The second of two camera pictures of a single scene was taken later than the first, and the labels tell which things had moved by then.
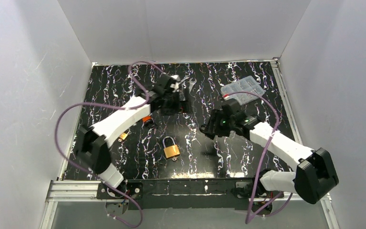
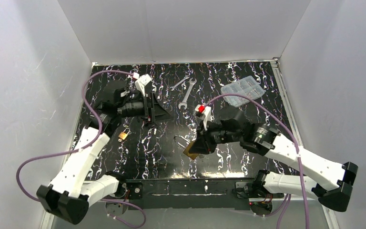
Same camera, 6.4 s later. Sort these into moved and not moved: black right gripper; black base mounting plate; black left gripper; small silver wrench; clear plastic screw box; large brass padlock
Moved: black right gripper; black left gripper; large brass padlock
Not moved: small silver wrench; black base mounting plate; clear plastic screw box
